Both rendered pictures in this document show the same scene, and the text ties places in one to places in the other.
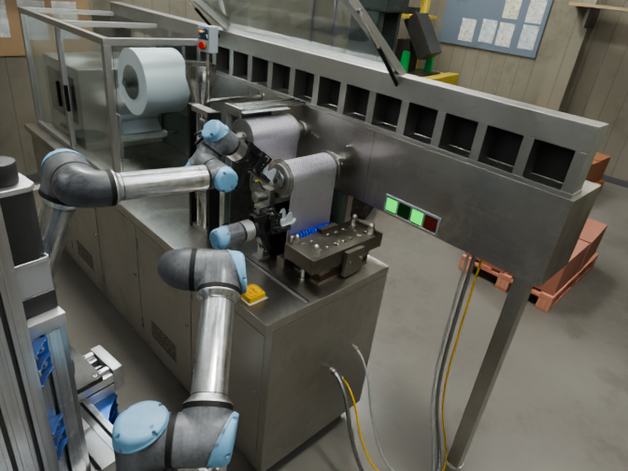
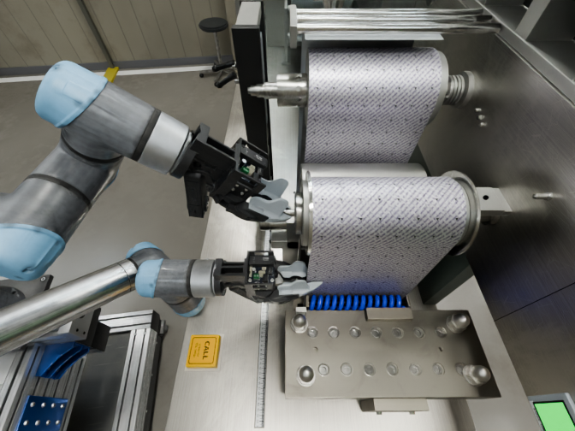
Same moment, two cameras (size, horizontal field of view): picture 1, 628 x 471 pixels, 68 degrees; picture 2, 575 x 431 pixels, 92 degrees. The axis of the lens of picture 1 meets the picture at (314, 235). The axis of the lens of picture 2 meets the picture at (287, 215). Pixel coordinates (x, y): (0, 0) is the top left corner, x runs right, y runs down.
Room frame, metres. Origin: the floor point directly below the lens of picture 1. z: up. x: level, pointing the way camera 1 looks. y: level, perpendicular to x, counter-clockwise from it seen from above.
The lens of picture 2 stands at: (1.43, -0.04, 1.64)
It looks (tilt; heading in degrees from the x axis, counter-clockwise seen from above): 54 degrees down; 47
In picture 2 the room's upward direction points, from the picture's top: straight up
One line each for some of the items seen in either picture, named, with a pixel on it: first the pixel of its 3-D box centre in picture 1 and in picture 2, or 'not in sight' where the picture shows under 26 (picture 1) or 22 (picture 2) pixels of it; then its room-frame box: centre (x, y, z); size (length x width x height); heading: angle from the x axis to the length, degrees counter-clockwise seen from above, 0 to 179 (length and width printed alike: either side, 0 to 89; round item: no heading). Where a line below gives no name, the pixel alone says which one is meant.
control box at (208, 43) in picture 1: (206, 38); not in sight; (2.05, 0.54, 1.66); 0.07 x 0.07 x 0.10; 58
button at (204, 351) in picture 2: (251, 293); (204, 351); (1.37, 0.19, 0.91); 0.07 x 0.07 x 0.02; 47
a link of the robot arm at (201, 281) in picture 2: (246, 230); (208, 276); (1.47, 0.24, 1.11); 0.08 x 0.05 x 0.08; 47
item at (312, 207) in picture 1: (310, 209); (364, 276); (1.70, 0.02, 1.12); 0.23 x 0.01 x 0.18; 137
